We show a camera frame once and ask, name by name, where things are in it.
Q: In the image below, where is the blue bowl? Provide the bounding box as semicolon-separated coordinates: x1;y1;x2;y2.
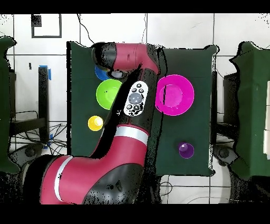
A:
94;64;110;81

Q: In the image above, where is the large green bowl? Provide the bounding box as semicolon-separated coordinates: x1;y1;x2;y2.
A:
95;78;123;110

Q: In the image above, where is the yellow cup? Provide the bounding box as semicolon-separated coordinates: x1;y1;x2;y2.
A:
87;115;104;132

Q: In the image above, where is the blue tape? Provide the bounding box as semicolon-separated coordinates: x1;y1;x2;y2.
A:
38;64;52;81

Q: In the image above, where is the large pink bowl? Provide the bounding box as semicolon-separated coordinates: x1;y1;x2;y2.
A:
155;74;195;117

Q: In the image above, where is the dark green tablecloth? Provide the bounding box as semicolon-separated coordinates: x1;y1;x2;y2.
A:
66;41;218;177

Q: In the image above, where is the purple cup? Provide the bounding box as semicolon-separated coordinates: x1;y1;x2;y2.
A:
177;142;195;160

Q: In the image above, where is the black wheeled base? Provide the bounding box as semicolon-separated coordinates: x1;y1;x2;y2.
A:
9;143;45;167
213;144;238;166

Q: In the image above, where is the green-clothed side table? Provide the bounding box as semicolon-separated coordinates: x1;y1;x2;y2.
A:
0;35;21;175
229;41;270;180

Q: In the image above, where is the white board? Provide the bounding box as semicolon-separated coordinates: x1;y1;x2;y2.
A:
263;80;270;160

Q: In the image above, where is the thin black cable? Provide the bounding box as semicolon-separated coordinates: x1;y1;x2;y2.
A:
76;13;95;44

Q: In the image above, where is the black post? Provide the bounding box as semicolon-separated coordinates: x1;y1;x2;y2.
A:
38;66;50;142

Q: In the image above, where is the black square frame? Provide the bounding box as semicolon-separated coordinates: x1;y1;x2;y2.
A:
31;13;62;39

